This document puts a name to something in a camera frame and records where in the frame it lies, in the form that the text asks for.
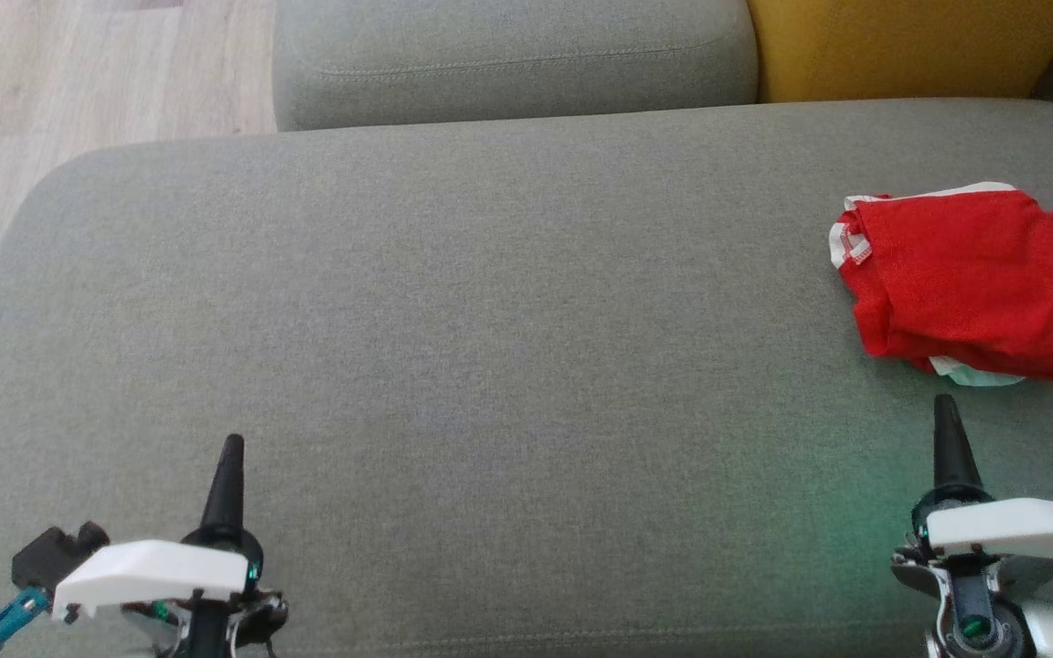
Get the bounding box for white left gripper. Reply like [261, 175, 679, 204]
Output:
[50, 433, 291, 658]

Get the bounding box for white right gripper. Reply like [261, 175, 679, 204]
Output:
[890, 394, 1053, 597]

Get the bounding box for red shorts with white stripe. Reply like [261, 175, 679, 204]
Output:
[828, 182, 1053, 387]

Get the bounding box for grey and yellow sofa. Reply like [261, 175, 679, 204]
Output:
[0, 98, 1053, 658]

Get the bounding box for yellow sofa back cushion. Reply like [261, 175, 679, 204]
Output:
[746, 0, 1053, 104]

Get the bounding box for grey sofa seat cushion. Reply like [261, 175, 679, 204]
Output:
[271, 0, 760, 133]

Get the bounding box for blue left camera connector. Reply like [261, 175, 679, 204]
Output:
[0, 586, 51, 658]

